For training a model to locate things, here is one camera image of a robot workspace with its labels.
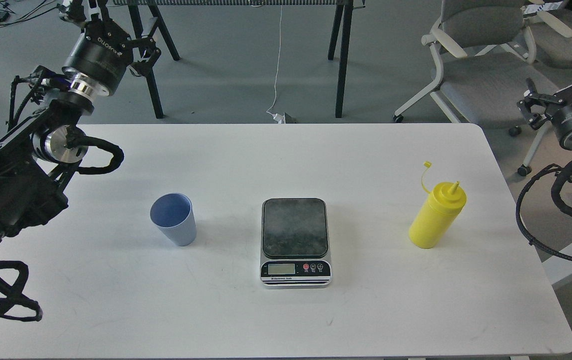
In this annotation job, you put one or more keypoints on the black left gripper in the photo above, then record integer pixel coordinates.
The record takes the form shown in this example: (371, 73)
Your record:
(99, 53)

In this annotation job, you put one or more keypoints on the yellow squeeze bottle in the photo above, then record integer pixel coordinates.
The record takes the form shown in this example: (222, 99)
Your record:
(443, 204)

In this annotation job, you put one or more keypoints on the blue plastic cup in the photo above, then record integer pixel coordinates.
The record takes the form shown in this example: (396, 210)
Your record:
(173, 215)

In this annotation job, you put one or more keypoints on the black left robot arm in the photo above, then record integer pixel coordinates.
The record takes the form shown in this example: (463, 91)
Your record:
(43, 147)

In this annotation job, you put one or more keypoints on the black digital kitchen scale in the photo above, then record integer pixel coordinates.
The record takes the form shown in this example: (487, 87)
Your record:
(295, 250)

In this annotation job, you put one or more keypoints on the grey office chair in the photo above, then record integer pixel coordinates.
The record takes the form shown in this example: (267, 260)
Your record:
(483, 51)
(551, 25)

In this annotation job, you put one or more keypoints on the black leg background table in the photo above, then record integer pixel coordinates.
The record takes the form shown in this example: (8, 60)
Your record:
(242, 64)

